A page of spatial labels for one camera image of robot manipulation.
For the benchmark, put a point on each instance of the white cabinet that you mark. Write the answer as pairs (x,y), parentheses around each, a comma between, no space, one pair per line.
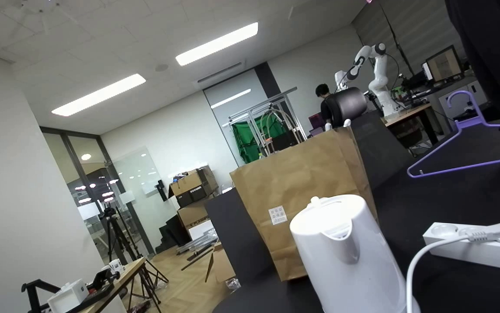
(456,101)

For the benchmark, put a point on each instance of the brown paper bag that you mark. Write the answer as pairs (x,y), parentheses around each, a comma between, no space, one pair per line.
(296,180)

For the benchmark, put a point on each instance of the person in dark clothes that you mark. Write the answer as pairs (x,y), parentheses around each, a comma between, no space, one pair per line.
(324,91)

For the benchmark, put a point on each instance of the cardboard box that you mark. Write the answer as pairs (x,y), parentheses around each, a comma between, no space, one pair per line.
(195,183)
(194,214)

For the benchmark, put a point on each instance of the white electric kettle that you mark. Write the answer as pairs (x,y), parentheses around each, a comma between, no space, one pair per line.
(348,272)

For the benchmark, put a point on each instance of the long ceiling light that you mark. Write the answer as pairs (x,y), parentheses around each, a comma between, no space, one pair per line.
(100,94)
(218,44)

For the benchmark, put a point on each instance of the dark grey panel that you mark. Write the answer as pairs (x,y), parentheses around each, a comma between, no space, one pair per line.
(233,232)
(381,150)

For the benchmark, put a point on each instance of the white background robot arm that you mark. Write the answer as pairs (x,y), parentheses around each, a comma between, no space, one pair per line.
(381,75)

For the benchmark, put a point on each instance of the black office chair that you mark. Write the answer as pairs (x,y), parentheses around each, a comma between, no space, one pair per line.
(355,105)

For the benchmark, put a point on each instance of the grey window blind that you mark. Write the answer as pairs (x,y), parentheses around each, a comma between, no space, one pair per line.
(412,28)

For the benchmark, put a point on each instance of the black camera tripod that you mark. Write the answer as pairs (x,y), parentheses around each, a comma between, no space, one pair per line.
(114,232)

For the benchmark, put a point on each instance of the small wooden table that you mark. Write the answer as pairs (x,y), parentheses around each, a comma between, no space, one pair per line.
(122,279)

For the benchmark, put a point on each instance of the computer monitor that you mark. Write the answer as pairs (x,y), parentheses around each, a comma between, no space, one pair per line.
(444,63)

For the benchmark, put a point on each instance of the metal clothes rack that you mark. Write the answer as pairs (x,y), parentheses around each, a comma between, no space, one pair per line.
(265,103)

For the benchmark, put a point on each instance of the purple plastic clothes hanger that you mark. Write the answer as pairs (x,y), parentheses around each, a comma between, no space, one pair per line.
(470,122)

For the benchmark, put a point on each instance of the white power strip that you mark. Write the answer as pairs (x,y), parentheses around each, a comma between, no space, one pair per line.
(482,253)

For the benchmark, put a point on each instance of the white box device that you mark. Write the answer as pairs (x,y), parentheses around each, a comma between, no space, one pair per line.
(69,294)

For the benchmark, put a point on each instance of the wooden desk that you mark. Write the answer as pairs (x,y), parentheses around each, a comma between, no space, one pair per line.
(407,113)

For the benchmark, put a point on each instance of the black metal stand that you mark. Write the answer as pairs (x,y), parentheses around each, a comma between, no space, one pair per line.
(30,287)

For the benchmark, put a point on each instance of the green cloth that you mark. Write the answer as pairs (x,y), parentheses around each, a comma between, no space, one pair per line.
(244,141)

